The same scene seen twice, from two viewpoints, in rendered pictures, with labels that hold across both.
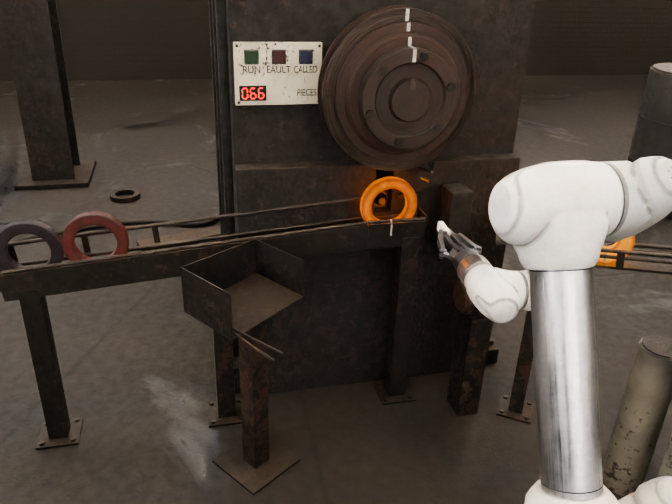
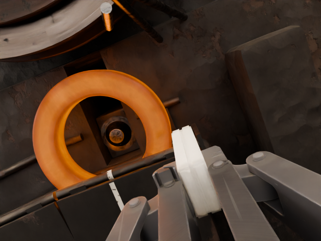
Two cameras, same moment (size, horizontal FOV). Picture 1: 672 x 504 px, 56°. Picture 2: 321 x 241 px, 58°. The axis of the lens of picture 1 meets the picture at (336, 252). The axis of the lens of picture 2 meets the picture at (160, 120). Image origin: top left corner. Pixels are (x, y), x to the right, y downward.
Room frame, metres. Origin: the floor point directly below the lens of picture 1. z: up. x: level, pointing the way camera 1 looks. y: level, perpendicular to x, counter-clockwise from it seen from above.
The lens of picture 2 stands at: (1.56, -0.37, 0.81)
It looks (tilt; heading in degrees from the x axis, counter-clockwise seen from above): 9 degrees down; 19
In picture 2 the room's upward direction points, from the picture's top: 22 degrees counter-clockwise
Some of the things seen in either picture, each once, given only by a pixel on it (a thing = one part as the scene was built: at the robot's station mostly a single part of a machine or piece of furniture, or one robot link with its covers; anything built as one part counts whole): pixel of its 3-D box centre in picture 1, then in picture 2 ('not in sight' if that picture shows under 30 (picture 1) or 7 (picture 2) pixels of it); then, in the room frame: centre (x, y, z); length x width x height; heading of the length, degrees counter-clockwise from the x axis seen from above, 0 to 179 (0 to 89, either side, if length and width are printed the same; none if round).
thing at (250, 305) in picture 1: (247, 372); not in sight; (1.51, 0.25, 0.36); 0.26 x 0.20 x 0.72; 139
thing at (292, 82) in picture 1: (278, 73); not in sight; (1.92, 0.19, 1.15); 0.26 x 0.02 x 0.18; 104
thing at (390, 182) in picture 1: (388, 204); (103, 138); (1.90, -0.16, 0.75); 0.18 x 0.03 x 0.18; 103
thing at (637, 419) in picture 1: (640, 418); not in sight; (1.49, -0.93, 0.26); 0.12 x 0.12 x 0.52
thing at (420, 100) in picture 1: (408, 99); not in sight; (1.80, -0.19, 1.11); 0.28 x 0.06 x 0.28; 104
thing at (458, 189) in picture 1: (453, 220); (284, 124); (1.96, -0.39, 0.68); 0.11 x 0.08 x 0.24; 14
